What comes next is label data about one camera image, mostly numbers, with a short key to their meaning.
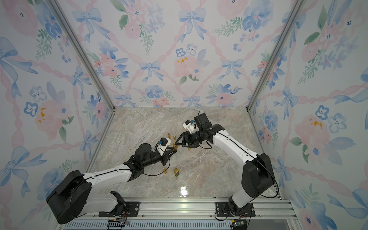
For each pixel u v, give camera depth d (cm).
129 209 73
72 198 41
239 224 73
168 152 72
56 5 69
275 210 142
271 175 45
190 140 71
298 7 69
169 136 99
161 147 69
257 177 43
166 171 86
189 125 76
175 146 78
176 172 81
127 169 60
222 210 73
